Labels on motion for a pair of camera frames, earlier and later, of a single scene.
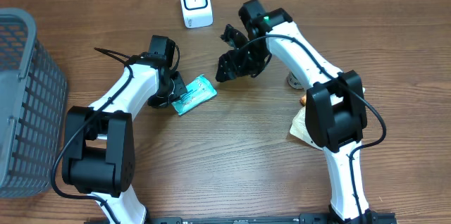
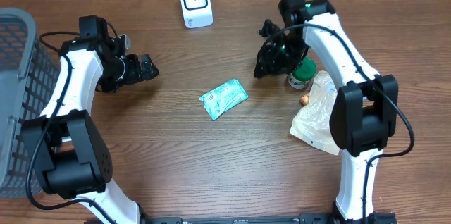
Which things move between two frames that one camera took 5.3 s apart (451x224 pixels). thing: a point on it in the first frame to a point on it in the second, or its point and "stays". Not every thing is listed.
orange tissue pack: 303,100 stays
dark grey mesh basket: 33,108 stays
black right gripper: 238,67 to 268,58
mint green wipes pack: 199,91 to 220,100
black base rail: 375,218 stays
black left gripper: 180,89 to 136,74
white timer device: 196,0 stays
